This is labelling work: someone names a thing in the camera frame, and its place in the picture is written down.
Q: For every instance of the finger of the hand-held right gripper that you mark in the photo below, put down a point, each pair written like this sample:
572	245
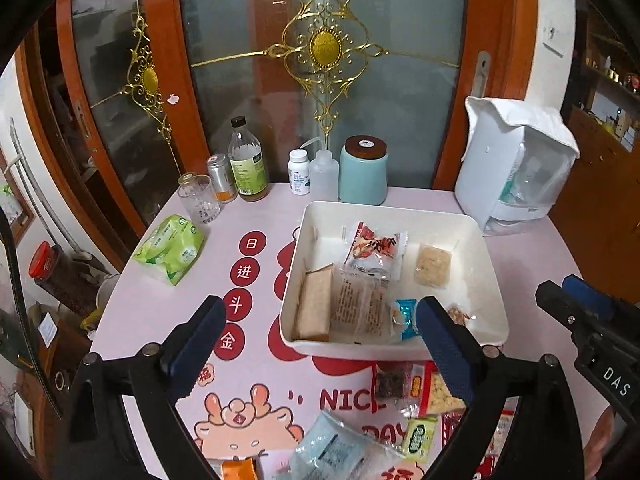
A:
585	292
560	305

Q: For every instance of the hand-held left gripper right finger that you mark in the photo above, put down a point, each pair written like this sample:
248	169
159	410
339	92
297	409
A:
445	350

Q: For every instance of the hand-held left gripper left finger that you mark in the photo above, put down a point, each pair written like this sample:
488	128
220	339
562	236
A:
200	345

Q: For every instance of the clear nut snack packet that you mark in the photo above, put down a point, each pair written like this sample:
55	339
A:
457	314

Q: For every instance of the rice cracker red packet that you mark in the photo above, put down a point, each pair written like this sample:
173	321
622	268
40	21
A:
437	395

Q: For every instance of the small blue snack packet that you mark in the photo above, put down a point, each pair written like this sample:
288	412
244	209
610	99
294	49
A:
407	312

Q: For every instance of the dark dried fruit packet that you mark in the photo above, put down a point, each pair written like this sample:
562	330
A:
392	385

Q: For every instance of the clear cracker packet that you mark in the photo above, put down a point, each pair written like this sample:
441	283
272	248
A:
432	265

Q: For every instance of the small green snack packet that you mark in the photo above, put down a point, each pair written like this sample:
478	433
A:
419	440

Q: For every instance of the clear printed bread packet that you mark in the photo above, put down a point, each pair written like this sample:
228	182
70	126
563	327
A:
357	305

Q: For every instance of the red white cartoon packet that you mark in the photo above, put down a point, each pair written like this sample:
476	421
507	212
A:
375	247

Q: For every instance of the orange white snack packet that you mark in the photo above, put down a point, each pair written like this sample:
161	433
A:
240	470

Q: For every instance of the light blue bread packet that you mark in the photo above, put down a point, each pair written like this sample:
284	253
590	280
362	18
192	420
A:
330	445

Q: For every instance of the white plastic tray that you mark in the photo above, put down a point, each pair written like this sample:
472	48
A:
320	230

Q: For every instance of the person's right hand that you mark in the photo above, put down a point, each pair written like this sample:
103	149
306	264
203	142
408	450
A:
602	440

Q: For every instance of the green tissue pack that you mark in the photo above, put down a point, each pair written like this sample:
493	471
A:
170	250

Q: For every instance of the white teal bottle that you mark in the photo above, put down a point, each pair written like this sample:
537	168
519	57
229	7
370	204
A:
506	192

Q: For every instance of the wooden shelf cabinet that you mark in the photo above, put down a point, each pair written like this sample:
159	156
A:
610	160

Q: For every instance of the pink printed tablecloth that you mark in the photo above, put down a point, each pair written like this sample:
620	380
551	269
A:
240	210

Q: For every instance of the clear glass cup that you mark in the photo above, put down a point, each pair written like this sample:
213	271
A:
200	200

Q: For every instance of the white storage organizer box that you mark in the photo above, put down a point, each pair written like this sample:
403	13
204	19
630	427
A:
490	160

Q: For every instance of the red lid jar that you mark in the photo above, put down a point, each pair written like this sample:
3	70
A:
47	270

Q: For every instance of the small metal can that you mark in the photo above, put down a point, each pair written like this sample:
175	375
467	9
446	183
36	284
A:
220	175

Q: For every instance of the glass bottle green label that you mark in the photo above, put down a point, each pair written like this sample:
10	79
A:
247	170

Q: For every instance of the teal canister brown lid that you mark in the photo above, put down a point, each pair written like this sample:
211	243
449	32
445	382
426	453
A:
362	180

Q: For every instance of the white pill bottle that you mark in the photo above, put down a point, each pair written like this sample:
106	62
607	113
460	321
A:
299	172

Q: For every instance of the clear squeeze wash bottle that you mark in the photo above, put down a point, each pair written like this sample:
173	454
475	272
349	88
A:
324	175

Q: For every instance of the orange framed glass door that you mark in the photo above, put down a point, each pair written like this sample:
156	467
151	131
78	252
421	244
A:
100	85
400	110

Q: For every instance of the wooden picture frame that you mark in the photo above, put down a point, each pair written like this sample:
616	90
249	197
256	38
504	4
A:
10	200

